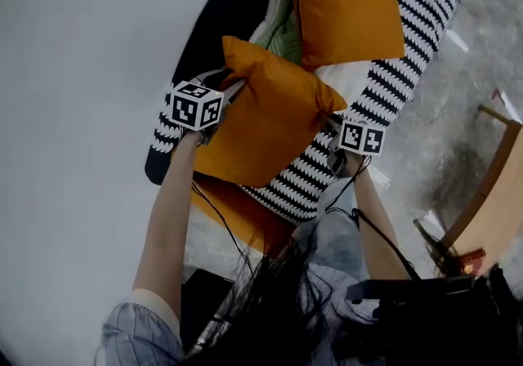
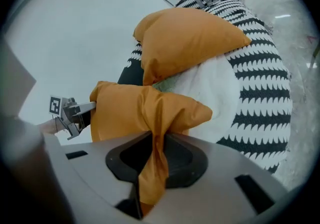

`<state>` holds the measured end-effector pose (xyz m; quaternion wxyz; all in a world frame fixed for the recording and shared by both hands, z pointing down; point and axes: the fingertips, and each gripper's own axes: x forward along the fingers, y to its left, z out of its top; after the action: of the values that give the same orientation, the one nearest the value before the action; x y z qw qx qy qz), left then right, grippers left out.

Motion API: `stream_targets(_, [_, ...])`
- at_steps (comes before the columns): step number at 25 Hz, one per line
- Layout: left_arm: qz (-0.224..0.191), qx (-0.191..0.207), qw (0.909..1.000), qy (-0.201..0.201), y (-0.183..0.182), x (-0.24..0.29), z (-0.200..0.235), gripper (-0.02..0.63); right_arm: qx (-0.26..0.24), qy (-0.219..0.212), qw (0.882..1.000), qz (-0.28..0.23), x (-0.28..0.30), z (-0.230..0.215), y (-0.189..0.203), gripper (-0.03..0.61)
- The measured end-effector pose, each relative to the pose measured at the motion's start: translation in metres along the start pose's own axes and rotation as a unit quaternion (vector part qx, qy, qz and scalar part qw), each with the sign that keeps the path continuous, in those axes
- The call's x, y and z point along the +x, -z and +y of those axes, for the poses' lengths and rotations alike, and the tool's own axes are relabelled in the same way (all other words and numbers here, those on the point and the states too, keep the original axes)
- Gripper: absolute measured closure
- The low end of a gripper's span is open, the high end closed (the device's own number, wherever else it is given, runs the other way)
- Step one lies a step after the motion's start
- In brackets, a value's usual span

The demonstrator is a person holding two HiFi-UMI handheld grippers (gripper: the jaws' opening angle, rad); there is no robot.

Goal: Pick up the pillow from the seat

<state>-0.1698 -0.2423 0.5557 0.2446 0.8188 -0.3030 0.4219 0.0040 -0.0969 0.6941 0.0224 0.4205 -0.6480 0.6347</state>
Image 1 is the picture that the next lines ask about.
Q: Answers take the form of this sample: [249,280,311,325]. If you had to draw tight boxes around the person's left forearm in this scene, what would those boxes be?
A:
[132,129,205,320]

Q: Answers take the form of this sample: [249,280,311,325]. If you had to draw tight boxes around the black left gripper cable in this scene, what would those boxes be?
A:
[190,180,254,275]

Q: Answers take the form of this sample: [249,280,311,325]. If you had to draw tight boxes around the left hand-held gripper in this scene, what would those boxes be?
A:
[167,67,247,147]

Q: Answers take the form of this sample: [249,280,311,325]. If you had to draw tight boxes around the person's grey trousers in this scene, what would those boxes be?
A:
[293,176,364,279]

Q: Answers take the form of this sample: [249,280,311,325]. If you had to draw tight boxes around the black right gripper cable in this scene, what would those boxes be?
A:
[324,154,422,282]

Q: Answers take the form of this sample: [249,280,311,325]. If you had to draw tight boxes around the white pillow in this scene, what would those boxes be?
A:
[314,60,375,112]

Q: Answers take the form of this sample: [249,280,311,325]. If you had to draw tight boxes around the person's striped blue shirt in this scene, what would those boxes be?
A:
[96,261,369,366]

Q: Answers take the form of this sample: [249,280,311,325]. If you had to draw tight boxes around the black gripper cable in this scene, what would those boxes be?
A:
[324,154,422,282]
[190,180,254,275]

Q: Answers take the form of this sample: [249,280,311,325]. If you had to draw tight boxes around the oval wooden coffee table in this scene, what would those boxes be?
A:
[439,105,523,275]

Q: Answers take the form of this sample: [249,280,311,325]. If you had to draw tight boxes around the black chest-mounted screen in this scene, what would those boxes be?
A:
[345,274,477,304]

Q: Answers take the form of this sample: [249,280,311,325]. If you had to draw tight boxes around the orange sofa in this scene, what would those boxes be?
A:
[145,0,483,255]

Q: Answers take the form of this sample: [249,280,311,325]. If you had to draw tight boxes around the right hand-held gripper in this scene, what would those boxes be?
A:
[325,113,386,176]

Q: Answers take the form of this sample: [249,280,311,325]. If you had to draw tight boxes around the black chest rig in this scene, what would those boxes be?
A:
[346,264,523,366]

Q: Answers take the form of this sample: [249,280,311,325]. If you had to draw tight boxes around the black glass cabinet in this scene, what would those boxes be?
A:
[179,268,236,353]

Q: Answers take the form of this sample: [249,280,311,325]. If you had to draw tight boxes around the red book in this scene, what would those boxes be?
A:
[457,248,488,266]

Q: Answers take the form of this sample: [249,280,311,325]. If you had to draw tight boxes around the green knitted cloth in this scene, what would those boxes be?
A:
[248,0,304,67]

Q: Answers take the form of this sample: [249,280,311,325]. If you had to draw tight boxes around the person's right forearm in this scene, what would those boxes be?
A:
[346,154,412,282]

